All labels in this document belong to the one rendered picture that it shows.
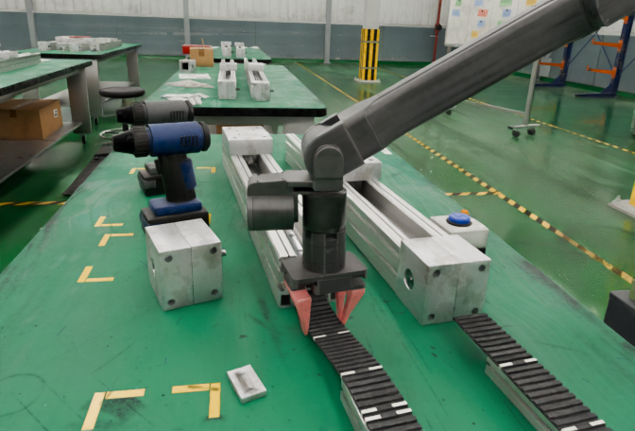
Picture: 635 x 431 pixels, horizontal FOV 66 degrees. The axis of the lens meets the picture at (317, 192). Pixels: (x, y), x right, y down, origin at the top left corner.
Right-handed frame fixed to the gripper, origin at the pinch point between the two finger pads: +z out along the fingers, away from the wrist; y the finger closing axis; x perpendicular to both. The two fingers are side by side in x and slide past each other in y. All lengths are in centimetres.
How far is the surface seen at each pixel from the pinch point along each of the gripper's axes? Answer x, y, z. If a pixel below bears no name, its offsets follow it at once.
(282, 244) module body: -10.5, 3.0, -8.2
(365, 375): 14.4, 0.1, -2.0
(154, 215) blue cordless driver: -35.8, 21.2, -6.2
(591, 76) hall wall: -798, -897, 24
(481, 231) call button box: -13.0, -35.0, -5.0
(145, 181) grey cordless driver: -61, 23, -6
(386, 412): 19.9, 0.1, -1.6
